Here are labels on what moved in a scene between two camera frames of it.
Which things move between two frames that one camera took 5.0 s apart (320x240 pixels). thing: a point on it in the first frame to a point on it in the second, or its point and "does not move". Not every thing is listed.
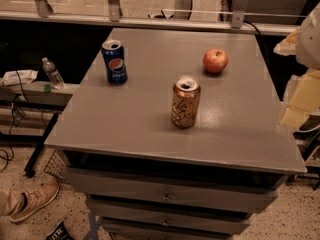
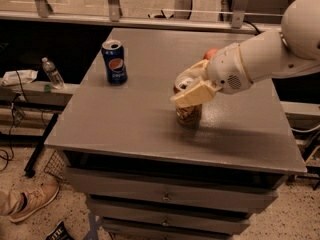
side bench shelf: x=28 y=112 does not move
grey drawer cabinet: x=174 y=134 does not move
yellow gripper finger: x=305 y=101 to x=200 y=93
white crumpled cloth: x=25 y=76 does not move
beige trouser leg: x=10 y=202 does not move
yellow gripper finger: x=288 y=46 to x=198 y=71
